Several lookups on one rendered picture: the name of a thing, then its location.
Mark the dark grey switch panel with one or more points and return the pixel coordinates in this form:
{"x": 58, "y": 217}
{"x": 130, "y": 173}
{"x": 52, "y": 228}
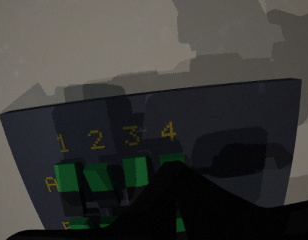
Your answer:
{"x": 83, "y": 163}

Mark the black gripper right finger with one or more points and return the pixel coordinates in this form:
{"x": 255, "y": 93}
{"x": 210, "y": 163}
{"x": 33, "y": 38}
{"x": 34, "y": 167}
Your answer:
{"x": 209, "y": 212}

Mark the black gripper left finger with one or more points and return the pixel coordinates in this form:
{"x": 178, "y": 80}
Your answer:
{"x": 152, "y": 216}

